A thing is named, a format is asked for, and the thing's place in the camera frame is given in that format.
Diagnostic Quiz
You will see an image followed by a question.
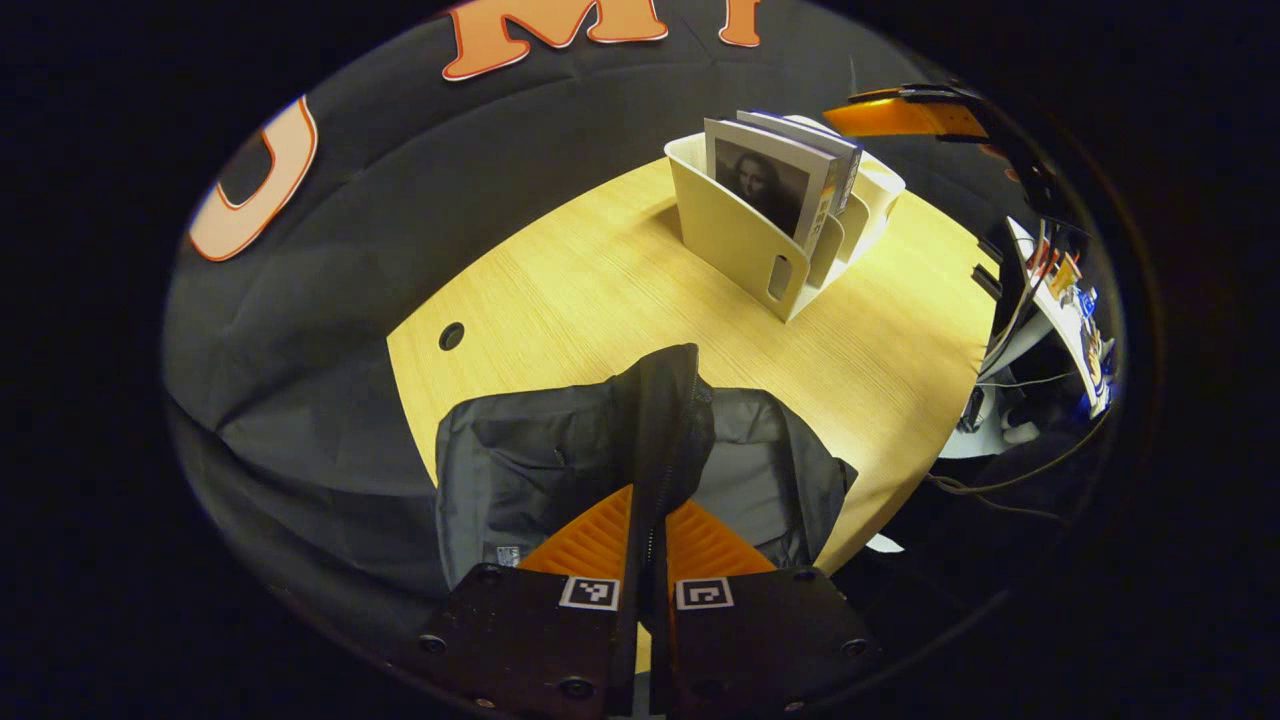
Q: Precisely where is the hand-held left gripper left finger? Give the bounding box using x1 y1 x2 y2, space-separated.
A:
415 485 646 720

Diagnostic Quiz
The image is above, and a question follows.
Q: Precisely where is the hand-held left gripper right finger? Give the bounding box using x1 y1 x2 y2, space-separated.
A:
648 498 883 720

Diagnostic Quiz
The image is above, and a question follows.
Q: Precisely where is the blue cover book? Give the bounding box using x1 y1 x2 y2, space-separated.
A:
737 108 865 216

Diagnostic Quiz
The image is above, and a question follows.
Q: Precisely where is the portrait cover book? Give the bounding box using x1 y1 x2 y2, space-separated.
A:
703 117 843 257

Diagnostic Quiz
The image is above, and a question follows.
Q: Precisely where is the cream plastic bookshelf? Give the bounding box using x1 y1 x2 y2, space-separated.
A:
664 113 908 324

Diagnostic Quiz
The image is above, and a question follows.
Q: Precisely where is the black schoolbag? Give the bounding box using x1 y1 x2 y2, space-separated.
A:
433 343 859 593

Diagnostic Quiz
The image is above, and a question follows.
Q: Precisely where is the dark cable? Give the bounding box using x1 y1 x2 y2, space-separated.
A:
925 405 1111 526

